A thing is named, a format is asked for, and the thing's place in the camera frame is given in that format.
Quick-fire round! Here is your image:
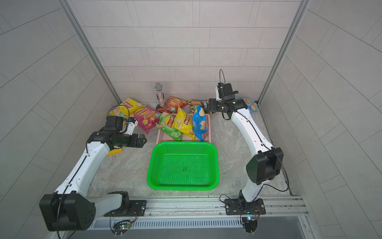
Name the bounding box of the light blue chips bag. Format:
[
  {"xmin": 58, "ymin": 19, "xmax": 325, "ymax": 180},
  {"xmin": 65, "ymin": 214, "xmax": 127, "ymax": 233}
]
[{"xmin": 243, "ymin": 98, "xmax": 257, "ymax": 113}]

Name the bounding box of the green cucumber chips bag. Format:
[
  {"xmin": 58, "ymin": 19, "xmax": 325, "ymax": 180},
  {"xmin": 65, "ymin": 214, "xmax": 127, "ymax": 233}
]
[{"xmin": 156, "ymin": 112, "xmax": 183, "ymax": 141}]

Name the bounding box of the yellow chips bag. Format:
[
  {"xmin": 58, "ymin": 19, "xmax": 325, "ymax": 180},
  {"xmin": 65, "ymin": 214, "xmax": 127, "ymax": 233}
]
[
  {"xmin": 109, "ymin": 98, "xmax": 145, "ymax": 119},
  {"xmin": 174, "ymin": 107, "xmax": 196, "ymax": 141}
]

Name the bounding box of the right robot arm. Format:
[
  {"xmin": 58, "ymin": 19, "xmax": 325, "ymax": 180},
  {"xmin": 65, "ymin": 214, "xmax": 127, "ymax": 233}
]
[{"xmin": 208, "ymin": 99, "xmax": 284, "ymax": 203}]

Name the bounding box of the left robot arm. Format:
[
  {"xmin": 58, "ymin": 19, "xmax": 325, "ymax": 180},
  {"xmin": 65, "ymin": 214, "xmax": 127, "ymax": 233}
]
[{"xmin": 39, "ymin": 131, "xmax": 147, "ymax": 232}]

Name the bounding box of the pink chips bag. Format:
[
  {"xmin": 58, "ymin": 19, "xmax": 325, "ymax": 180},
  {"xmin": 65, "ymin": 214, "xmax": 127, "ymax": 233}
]
[{"xmin": 134, "ymin": 106, "xmax": 161, "ymax": 134}]

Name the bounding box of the pink plastic basket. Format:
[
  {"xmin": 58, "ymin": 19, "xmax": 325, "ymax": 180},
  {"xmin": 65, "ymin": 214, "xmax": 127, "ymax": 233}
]
[{"xmin": 156, "ymin": 113, "xmax": 211, "ymax": 144}]

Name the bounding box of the red chips bag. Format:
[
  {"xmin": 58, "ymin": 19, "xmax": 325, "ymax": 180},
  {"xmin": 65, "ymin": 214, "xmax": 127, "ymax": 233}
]
[{"xmin": 157, "ymin": 96, "xmax": 188, "ymax": 114}]

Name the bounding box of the green plastic basket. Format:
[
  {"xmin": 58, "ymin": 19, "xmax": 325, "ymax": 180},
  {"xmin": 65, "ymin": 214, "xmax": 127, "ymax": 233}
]
[{"xmin": 147, "ymin": 141, "xmax": 220, "ymax": 191}]

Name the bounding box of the black orange snack bag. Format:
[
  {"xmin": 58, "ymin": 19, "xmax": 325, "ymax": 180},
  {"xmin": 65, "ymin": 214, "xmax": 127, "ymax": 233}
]
[{"xmin": 188, "ymin": 100, "xmax": 210, "ymax": 114}]

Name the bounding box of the glass jar on stand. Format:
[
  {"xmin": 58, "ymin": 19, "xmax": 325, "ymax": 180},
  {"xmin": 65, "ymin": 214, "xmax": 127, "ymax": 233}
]
[{"xmin": 155, "ymin": 83, "xmax": 166, "ymax": 110}]

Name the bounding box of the left circuit board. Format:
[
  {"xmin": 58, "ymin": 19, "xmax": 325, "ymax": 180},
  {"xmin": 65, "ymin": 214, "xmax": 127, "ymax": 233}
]
[{"xmin": 111, "ymin": 220, "xmax": 132, "ymax": 237}]

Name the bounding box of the circuit board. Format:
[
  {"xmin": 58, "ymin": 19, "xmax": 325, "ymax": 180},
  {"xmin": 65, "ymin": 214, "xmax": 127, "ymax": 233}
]
[
  {"xmin": 241, "ymin": 217, "xmax": 258, "ymax": 234},
  {"xmin": 111, "ymin": 220, "xmax": 132, "ymax": 237}
]

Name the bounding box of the right circuit board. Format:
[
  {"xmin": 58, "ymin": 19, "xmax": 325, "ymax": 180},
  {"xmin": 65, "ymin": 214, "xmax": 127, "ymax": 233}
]
[{"xmin": 241, "ymin": 217, "xmax": 258, "ymax": 234}]

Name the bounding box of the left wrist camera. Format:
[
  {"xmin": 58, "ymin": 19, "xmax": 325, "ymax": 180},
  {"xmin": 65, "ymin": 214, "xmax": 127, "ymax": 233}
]
[{"xmin": 124, "ymin": 117, "xmax": 138, "ymax": 135}]

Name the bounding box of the yellow plastic frame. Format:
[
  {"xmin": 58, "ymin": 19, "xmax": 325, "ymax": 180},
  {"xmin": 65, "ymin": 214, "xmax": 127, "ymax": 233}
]
[{"xmin": 106, "ymin": 148, "xmax": 122, "ymax": 156}]

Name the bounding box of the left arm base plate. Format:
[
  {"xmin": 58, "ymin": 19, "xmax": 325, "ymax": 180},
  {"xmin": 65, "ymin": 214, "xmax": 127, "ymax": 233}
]
[{"xmin": 104, "ymin": 200, "xmax": 147, "ymax": 217}]

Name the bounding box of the aluminium rail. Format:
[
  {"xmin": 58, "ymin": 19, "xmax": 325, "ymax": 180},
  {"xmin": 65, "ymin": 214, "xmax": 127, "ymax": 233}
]
[{"xmin": 92, "ymin": 195, "xmax": 309, "ymax": 228}]

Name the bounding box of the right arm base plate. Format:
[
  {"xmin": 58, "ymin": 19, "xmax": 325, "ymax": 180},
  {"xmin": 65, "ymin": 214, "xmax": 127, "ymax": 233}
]
[{"xmin": 224, "ymin": 198, "xmax": 266, "ymax": 216}]

